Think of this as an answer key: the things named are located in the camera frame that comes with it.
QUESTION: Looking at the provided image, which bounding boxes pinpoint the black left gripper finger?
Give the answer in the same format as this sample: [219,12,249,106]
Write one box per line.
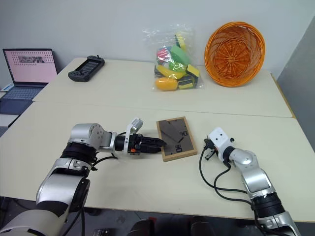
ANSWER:
[144,137,166,146]
[145,145,165,155]

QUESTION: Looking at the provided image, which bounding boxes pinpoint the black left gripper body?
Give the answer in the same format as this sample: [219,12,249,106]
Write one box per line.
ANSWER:
[128,133,148,157]

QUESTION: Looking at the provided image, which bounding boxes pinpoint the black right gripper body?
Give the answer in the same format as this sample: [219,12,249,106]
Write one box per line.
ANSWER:
[203,137,218,162]

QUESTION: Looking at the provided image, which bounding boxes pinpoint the wooden picture frame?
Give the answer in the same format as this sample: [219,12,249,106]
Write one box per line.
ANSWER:
[156,117,198,163]

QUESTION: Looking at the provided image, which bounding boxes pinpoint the yellow plastic fruit toy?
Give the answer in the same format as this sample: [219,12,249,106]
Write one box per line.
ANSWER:
[155,76,179,92]

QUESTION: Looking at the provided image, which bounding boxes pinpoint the yellow black sponge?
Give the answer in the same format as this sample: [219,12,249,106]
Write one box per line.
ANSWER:
[177,76,195,90]
[186,64,201,82]

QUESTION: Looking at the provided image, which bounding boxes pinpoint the dark rounded shape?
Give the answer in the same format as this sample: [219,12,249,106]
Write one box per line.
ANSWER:
[132,218,155,236]

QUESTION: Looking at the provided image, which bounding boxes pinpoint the clear plastic bag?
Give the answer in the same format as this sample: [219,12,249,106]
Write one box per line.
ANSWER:
[142,23,206,93]

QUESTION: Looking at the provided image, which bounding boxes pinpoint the green plastic toy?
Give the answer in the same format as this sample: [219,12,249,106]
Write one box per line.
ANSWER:
[170,45,190,71]

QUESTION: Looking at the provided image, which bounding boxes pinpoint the black handheld game controller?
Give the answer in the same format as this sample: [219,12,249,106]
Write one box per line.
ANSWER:
[67,55,106,83]

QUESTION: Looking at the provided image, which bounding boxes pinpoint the orange wicker basket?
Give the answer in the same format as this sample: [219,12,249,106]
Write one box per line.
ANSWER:
[204,21,267,88]

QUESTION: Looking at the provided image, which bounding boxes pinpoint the grey partition panel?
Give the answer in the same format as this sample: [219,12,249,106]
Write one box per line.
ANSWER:
[275,17,315,128]

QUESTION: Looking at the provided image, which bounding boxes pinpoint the dark blue mat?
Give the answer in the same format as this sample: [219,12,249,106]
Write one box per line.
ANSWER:
[0,97,35,129]

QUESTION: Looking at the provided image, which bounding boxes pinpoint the grey laptop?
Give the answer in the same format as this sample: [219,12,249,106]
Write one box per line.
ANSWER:
[0,48,58,102]

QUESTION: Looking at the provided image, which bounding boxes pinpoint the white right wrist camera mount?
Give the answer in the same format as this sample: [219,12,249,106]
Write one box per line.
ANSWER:
[207,126,235,158]

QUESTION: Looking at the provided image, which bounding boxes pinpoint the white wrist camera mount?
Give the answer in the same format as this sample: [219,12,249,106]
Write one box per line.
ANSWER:
[124,118,144,154]
[207,126,235,158]

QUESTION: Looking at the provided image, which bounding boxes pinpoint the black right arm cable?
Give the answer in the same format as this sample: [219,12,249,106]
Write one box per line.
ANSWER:
[198,147,254,205]

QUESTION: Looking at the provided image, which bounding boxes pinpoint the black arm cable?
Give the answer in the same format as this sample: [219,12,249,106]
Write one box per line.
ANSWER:
[91,152,119,173]
[198,147,254,205]

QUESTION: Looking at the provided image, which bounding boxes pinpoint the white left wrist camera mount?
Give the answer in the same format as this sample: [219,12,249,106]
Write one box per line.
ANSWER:
[124,118,144,154]

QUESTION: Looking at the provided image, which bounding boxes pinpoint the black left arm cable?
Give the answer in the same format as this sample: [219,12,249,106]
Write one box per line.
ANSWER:
[91,152,119,173]

